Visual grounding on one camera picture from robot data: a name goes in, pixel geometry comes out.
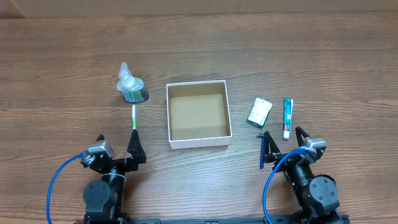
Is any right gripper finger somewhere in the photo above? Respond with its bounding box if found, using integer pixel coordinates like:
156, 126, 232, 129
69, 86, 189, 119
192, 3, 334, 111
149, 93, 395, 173
295, 126, 310, 146
264, 131, 280, 156

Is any blue disposable razor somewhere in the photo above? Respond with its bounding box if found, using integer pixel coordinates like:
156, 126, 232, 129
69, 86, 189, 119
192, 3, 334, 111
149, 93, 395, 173
257, 133, 265, 170

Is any green toothpaste tube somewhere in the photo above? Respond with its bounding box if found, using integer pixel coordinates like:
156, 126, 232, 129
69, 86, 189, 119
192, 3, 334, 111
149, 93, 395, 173
282, 98, 294, 140

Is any green white soap packet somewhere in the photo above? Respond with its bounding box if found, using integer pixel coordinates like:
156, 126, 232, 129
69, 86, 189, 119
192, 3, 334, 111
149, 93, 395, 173
246, 98, 272, 128

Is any clear soap pump bottle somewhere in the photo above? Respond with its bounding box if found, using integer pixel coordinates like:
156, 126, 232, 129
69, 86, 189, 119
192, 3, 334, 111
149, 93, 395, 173
117, 62, 149, 104

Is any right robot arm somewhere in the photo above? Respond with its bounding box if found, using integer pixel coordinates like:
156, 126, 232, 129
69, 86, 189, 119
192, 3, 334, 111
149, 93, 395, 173
260, 126, 350, 224

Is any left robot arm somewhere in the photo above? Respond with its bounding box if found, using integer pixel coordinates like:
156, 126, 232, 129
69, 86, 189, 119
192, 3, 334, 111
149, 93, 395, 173
81, 129, 146, 223

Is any green white toothbrush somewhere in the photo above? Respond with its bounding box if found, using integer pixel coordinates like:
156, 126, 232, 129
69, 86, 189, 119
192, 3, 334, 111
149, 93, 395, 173
131, 105, 136, 129

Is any white cardboard box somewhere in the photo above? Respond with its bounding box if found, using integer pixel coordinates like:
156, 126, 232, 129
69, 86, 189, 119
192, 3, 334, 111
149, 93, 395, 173
166, 80, 232, 149

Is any right blue cable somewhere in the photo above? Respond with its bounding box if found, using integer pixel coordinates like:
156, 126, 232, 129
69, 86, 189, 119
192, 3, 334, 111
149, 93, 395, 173
262, 147, 307, 224

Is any blue cable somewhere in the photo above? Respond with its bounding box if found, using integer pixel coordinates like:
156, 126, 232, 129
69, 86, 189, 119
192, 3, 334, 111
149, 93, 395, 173
262, 147, 307, 224
45, 151, 85, 224

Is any left blue cable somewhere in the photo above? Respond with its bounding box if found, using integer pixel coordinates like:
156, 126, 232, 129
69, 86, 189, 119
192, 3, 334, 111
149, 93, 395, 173
45, 151, 85, 224

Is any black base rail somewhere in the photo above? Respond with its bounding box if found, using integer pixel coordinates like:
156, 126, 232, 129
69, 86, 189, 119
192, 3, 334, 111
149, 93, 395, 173
76, 215, 350, 224

